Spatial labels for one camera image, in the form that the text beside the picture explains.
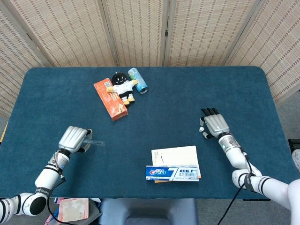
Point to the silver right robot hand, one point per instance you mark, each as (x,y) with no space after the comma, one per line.
(216,125)

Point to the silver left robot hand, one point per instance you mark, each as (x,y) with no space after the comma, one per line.
(71,138)

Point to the clear glass test tube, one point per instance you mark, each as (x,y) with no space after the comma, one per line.
(98,143)

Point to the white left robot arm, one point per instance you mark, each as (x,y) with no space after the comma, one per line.
(47,175)

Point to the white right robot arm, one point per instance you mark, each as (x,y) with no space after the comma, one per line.
(234,154)

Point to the cream paper booklet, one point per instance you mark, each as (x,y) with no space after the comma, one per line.
(175,154)

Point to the orange carton box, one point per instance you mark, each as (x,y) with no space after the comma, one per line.
(110,103)

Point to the dark blue tablecloth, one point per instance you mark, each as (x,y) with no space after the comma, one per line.
(164,117)

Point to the blue Crest toothpaste box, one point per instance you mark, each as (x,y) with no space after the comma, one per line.
(164,173)

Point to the pink flat box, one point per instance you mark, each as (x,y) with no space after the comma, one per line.
(72,209)

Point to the black-headed plush doll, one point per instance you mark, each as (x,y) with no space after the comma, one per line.
(123,87)

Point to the dark grey bag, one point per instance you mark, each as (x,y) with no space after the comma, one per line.
(95,208)

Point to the black box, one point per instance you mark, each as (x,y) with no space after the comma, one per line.
(294,143)

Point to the black bar under table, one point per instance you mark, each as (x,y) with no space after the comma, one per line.
(253,199)

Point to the white sneaker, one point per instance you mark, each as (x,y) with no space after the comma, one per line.
(296,160)

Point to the light blue drink can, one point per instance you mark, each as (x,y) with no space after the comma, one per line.
(138,80)

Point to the woven folding screen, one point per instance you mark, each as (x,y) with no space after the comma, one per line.
(70,35)

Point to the grey-blue chair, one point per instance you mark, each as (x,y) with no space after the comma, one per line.
(150,211)

